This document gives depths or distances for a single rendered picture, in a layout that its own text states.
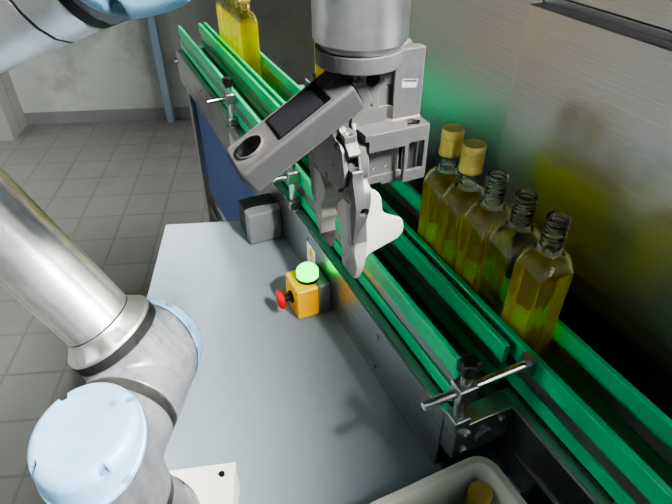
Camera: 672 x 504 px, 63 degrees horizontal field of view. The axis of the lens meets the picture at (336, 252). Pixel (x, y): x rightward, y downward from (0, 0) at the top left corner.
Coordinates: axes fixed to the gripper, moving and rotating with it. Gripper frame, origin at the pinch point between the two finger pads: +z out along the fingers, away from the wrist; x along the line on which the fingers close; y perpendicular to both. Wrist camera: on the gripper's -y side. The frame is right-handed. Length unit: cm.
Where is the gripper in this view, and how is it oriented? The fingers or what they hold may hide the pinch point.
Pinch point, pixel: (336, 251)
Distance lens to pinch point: 54.5
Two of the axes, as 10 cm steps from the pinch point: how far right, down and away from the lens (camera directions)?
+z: 0.0, 7.9, 6.1
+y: 9.1, -2.6, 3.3
